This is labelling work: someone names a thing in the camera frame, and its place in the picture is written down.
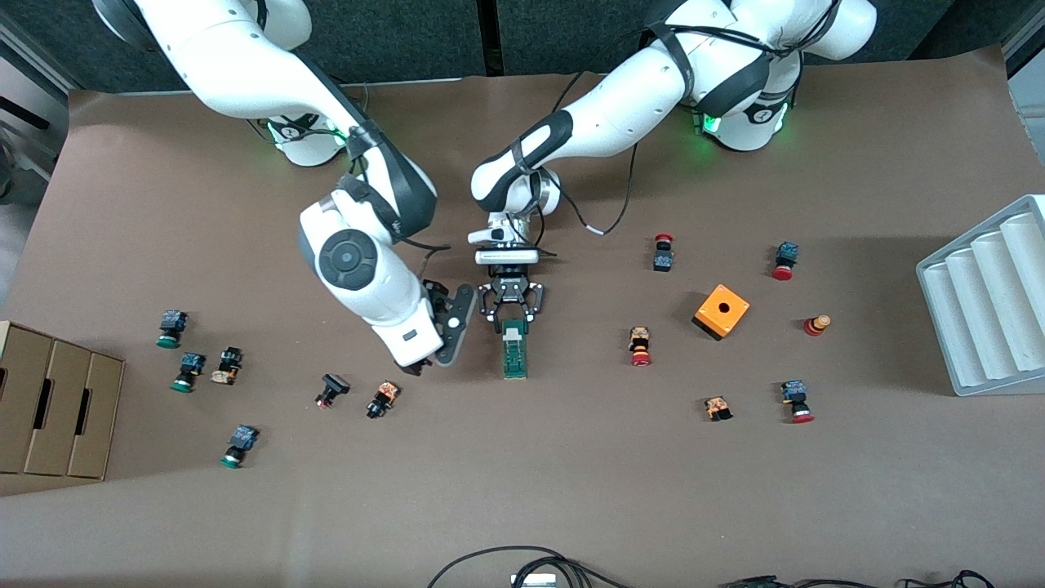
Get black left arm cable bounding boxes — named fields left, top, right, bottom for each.
left=554, top=72, right=639, bottom=239

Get brown cardboard divider box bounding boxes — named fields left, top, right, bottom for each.
left=0, top=320, right=126, bottom=481

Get green load switch white handle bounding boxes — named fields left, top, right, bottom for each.
left=501, top=318, right=530, bottom=381

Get orange button enclosure box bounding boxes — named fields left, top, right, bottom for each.
left=691, top=283, right=751, bottom=342

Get black looped cable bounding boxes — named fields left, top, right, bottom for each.
left=426, top=545, right=634, bottom=588

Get black square pushbutton red terminals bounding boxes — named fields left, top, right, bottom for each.
left=314, top=373, right=351, bottom=410

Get grey ridged tray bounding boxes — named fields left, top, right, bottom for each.
left=915, top=194, right=1045, bottom=398

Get black cable bundle green connector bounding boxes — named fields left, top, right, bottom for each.
left=717, top=569, right=998, bottom=588

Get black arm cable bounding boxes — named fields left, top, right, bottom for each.
left=343, top=122, right=452, bottom=283
left=554, top=72, right=639, bottom=239

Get grey metal rack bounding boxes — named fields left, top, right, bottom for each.
left=1003, top=24, right=1045, bottom=140
left=0, top=12, right=73, bottom=205

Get green mushroom pushbutton blue block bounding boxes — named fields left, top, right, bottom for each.
left=157, top=310, right=189, bottom=350
left=170, top=352, right=207, bottom=394
left=219, top=424, right=260, bottom=470

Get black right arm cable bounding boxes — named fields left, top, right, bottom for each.
left=343, top=122, right=452, bottom=283

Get black pushbutton orange block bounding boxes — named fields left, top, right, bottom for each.
left=210, top=346, right=244, bottom=386
left=366, top=380, right=401, bottom=420

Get brown paper table cover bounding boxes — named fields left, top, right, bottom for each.
left=0, top=45, right=1045, bottom=588

